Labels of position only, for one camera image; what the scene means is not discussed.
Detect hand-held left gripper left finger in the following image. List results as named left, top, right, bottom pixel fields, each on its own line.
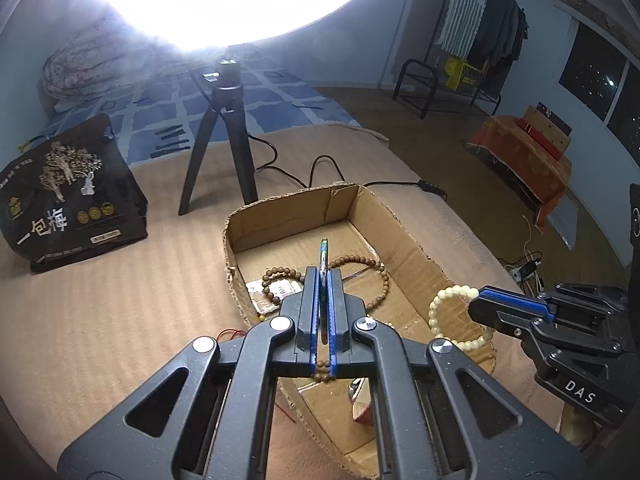
left=56, top=266, right=324, bottom=480

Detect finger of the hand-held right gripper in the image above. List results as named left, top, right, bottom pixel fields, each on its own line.
left=476, top=285, right=557, bottom=322
left=469, top=299, right=540, bottom=342

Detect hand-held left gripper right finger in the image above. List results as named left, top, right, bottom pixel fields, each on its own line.
left=327, top=269, right=589, bottom=480

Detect brown wooden bead necklace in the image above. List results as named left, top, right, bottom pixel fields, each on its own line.
left=262, top=254, right=390, bottom=382

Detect cream bead bracelet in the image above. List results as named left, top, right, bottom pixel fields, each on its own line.
left=428, top=285, right=493, bottom=352

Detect white power strip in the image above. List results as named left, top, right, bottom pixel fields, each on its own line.
left=507, top=252, right=546, bottom=291

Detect grey plastic bag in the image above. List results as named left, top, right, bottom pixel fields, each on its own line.
left=547, top=200, right=581, bottom=251

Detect low table with orange cloth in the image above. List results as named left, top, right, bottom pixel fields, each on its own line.
left=465, top=115, right=573, bottom=233

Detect black tripod stand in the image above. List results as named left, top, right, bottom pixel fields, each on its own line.
left=178, top=57, right=260, bottom=217

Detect blue patterned bedsheet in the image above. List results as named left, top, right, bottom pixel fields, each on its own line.
left=45, top=52, right=363, bottom=171

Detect yellow box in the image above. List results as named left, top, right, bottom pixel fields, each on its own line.
left=444, top=56, right=482, bottom=92

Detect window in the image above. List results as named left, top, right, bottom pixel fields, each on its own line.
left=556, top=20, right=640, bottom=153

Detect low black metal rack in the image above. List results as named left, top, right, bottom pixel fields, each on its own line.
left=392, top=58, right=502, bottom=121

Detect dark hanging clothes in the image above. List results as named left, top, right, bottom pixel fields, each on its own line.
left=470, top=0, right=529, bottom=68

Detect black snack bag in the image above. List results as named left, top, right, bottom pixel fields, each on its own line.
left=0, top=113, right=150, bottom=274

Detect striped hanging towel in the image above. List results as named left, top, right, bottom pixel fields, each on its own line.
left=440, top=0, right=493, bottom=61

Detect black clothes rack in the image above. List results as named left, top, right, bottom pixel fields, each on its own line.
left=435, top=0, right=531, bottom=111

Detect folded floral quilt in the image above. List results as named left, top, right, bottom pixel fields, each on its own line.
left=41, top=15, right=156, bottom=113

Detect green pendant with red cord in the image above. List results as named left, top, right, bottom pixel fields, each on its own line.
left=217, top=329, right=297, bottom=423

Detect black power cable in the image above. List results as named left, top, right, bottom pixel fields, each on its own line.
left=243, top=134, right=447, bottom=200

